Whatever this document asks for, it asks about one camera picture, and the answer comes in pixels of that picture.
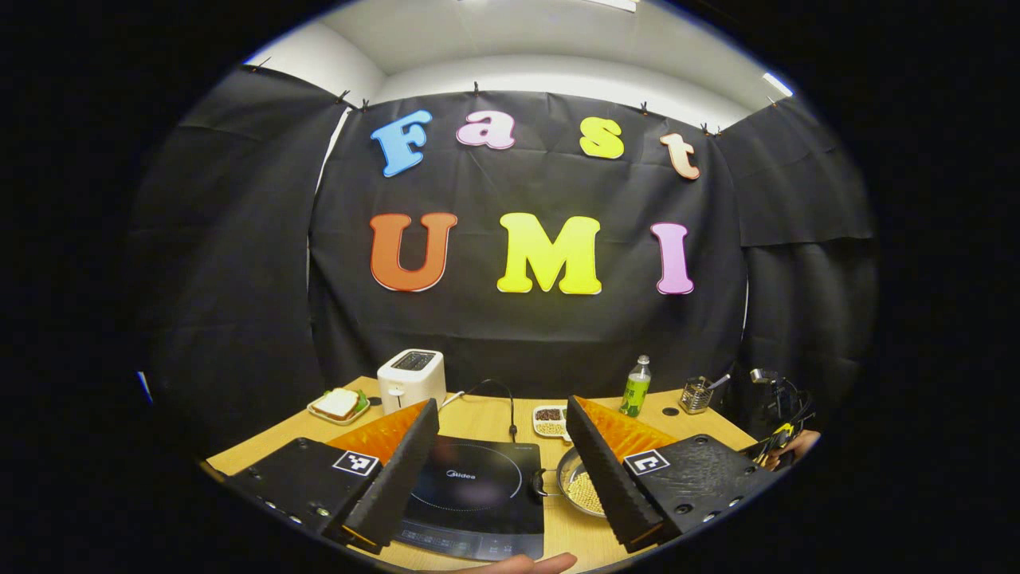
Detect row of black cloth clips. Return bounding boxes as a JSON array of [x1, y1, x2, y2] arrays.
[[251, 56, 778, 136]]

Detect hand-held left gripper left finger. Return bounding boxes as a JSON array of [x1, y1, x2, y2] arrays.
[[223, 399, 441, 556]]

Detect white bread sandwich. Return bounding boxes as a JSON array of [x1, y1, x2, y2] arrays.
[[315, 388, 361, 421]]

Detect white toaster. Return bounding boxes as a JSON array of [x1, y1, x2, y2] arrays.
[[377, 348, 447, 415]]

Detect pile of soybeans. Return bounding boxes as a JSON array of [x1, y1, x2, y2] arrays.
[[566, 470, 606, 515]]

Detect black induction cooktop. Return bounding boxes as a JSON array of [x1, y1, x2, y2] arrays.
[[394, 434, 547, 561]]

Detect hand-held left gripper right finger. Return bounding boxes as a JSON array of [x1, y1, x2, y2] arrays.
[[566, 395, 786, 552]]

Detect steel pot with black handle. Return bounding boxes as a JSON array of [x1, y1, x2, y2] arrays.
[[532, 446, 610, 519]]

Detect wire utensil holder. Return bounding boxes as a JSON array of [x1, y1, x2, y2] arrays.
[[680, 377, 714, 415]]

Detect green plate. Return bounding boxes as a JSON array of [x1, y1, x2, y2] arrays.
[[308, 388, 371, 426]]

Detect white divided dish of beans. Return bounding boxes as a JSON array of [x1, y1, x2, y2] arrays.
[[532, 405, 573, 442]]

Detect green drink bottle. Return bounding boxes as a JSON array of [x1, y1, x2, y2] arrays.
[[620, 356, 652, 419]]

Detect black power cable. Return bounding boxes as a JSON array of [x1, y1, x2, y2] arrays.
[[466, 379, 519, 443]]

